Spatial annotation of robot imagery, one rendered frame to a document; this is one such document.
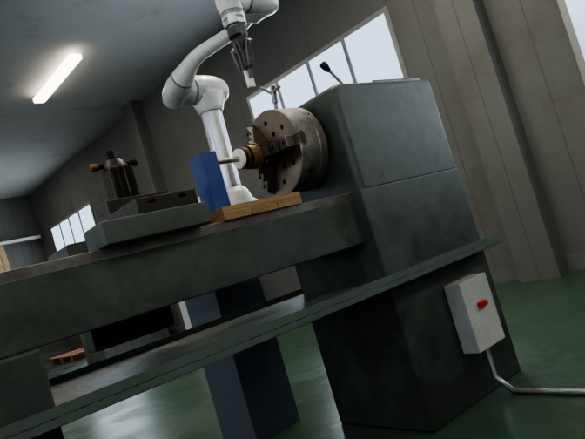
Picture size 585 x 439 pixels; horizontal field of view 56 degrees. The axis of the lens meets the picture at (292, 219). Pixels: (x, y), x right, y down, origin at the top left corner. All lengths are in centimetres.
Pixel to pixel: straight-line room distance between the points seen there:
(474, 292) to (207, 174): 107
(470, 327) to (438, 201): 49
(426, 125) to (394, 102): 19
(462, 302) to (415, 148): 61
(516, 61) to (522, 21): 28
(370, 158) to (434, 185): 35
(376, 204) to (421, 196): 26
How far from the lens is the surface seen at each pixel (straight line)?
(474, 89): 446
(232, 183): 257
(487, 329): 218
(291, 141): 188
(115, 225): 140
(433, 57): 484
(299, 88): 574
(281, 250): 170
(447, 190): 228
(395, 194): 203
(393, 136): 212
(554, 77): 441
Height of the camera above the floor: 73
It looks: 3 degrees up
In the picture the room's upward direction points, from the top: 16 degrees counter-clockwise
